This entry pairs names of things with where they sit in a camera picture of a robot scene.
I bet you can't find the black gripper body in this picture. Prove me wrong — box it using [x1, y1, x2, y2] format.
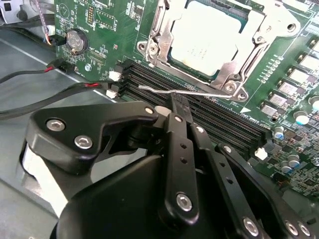
[49, 153, 242, 239]

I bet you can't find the metal locking lever wire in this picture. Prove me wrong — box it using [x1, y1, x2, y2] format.
[138, 84, 235, 99]

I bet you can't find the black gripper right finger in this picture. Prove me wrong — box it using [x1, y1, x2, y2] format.
[181, 97, 316, 239]

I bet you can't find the CPU with silver top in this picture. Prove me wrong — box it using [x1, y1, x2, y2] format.
[166, 0, 265, 78]

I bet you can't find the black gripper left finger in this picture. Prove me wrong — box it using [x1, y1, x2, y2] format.
[15, 92, 201, 231]

